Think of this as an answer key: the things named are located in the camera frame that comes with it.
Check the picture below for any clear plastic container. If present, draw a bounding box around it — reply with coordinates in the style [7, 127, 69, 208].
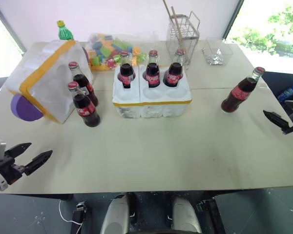
[202, 37, 234, 66]

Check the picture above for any wooden stick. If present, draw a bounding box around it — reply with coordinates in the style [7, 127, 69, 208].
[162, 0, 184, 51]

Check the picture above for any white foam box yellow tape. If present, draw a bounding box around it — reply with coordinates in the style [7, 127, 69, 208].
[5, 39, 95, 125]

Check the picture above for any black metal bracket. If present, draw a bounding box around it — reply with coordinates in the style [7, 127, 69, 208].
[196, 198, 220, 234]

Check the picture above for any small black clamp device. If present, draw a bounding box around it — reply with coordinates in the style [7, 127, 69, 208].
[72, 201, 88, 221]

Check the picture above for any silver left robot thigh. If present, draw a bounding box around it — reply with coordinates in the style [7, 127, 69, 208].
[101, 194, 132, 234]

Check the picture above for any white cable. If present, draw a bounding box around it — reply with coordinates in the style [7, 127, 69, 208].
[58, 199, 83, 224]

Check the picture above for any silver robot thigh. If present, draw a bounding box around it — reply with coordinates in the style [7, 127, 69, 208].
[171, 195, 203, 234]
[101, 194, 132, 234]

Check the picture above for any blue plastic water bottle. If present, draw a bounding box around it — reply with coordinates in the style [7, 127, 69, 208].
[276, 85, 293, 103]

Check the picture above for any metal wire basket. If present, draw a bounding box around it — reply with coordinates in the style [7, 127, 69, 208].
[166, 10, 201, 66]

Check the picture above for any bag of colourful blocks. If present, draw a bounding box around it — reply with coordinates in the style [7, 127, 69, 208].
[84, 32, 147, 72]

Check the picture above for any glass cola bottle red cap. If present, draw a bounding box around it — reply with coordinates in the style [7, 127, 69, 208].
[68, 61, 99, 107]
[145, 49, 161, 89]
[163, 48, 186, 87]
[118, 50, 136, 89]
[67, 81, 102, 128]
[220, 66, 266, 114]

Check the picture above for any dark bin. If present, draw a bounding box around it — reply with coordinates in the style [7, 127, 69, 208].
[261, 71, 293, 115]

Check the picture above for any purple round lid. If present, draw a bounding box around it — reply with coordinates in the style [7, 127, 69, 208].
[10, 94, 44, 122]

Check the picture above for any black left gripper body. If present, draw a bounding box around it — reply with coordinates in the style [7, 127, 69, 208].
[0, 151, 25, 186]

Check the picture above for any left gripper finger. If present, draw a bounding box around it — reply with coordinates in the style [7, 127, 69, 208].
[4, 142, 32, 160]
[23, 150, 53, 176]

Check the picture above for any green bottle yellow cap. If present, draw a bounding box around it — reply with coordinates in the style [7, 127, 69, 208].
[56, 20, 74, 41]

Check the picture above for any silver right robot thigh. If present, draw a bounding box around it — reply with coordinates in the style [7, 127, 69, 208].
[171, 195, 203, 234]

